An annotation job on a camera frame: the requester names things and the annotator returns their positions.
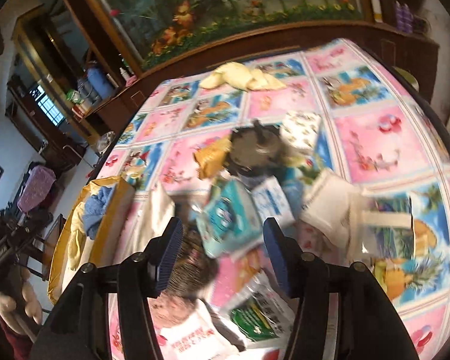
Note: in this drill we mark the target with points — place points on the dark wooden cabinet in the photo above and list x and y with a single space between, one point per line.
413 53

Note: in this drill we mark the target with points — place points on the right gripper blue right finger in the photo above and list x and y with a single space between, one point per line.
286 258

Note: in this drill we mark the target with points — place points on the blue towel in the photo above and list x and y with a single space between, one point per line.
95 209

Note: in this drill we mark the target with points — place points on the black electric motor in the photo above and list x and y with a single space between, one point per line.
255 151

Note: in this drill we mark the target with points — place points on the white patterned tissue pack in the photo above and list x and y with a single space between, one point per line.
299 130

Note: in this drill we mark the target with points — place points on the yellow cracker packet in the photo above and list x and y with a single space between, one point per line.
210 158

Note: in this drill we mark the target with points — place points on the blue thermos jug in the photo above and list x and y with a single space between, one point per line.
100 83

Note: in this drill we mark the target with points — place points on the green white packet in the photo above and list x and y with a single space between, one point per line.
259 313

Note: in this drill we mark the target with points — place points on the brown knitted plush toy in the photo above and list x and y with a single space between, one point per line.
193 271

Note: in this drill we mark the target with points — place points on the colourful patterned tablecloth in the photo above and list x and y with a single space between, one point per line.
373 133

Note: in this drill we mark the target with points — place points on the flower mural panel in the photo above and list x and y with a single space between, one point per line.
157 30

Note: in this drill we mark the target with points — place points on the grey water jug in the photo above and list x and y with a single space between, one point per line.
86 90

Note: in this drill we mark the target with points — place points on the tropical print pouch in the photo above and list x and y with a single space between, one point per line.
381 227

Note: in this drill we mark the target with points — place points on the yellow cardboard box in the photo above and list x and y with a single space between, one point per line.
74 247

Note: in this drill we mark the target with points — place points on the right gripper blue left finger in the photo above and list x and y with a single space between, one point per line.
163 254

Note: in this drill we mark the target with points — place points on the teal tissue pack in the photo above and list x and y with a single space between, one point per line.
229 222

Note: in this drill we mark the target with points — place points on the white text printed bag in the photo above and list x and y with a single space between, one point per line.
195 339

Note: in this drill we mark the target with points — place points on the white blue printed sachet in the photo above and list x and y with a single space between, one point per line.
271 202

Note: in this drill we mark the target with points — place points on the yellow cloth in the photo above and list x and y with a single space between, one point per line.
240 77

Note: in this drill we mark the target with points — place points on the pink covered table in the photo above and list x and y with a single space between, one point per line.
36 189

